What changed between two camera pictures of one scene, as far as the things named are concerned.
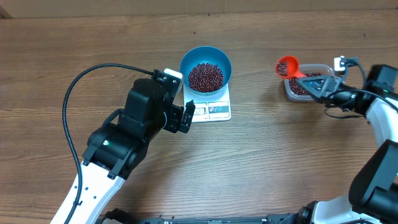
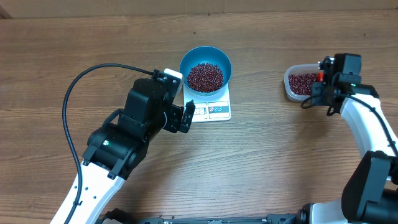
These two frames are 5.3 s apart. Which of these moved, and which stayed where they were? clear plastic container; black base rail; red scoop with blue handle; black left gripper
Moved: red scoop with blue handle
Stayed: black base rail; clear plastic container; black left gripper
